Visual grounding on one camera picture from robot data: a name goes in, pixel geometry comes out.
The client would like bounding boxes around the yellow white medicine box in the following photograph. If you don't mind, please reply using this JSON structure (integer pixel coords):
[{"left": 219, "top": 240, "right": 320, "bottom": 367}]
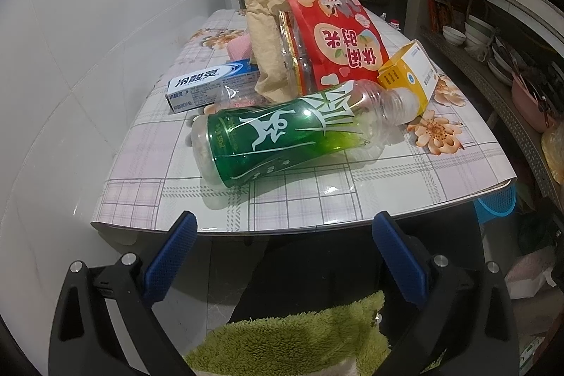
[{"left": 378, "top": 40, "right": 439, "bottom": 116}]

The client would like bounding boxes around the green plastic bottle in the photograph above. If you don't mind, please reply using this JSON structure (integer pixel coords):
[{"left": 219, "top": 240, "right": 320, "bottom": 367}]
[{"left": 191, "top": 80, "right": 420, "bottom": 189}]

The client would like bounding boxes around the green fuzzy sleeve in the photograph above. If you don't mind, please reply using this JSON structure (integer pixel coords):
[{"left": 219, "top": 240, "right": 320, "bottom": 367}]
[{"left": 185, "top": 291, "right": 390, "bottom": 375}]

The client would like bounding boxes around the pink scouring sponge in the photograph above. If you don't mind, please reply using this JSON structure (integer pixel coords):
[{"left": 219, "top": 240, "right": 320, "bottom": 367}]
[{"left": 227, "top": 35, "right": 252, "bottom": 61}]

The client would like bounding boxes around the white bowl stack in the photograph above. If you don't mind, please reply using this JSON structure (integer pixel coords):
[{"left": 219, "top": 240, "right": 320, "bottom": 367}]
[{"left": 465, "top": 14, "right": 496, "bottom": 46}]

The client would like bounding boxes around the blue plastic trash basket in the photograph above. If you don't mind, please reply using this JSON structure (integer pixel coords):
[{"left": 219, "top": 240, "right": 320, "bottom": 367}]
[{"left": 473, "top": 184, "right": 517, "bottom": 225}]

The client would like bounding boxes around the brown paper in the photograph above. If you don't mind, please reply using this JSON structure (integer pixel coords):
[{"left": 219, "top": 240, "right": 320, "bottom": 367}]
[{"left": 244, "top": 0, "right": 297, "bottom": 103}]

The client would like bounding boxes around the blue white toothpaste box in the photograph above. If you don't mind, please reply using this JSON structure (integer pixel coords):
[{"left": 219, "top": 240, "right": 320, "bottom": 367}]
[{"left": 165, "top": 60, "right": 260, "bottom": 113}]

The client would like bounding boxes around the red snack bag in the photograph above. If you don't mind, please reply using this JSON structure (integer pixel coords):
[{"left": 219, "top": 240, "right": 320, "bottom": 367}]
[{"left": 287, "top": 0, "right": 389, "bottom": 90}]

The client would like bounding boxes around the floral tablecloth table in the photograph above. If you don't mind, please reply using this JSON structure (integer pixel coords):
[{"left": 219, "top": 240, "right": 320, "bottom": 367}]
[{"left": 92, "top": 10, "right": 516, "bottom": 234}]

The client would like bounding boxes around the pink plastic basin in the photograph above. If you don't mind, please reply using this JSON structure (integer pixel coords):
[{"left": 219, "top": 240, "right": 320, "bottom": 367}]
[{"left": 511, "top": 73, "right": 554, "bottom": 132}]

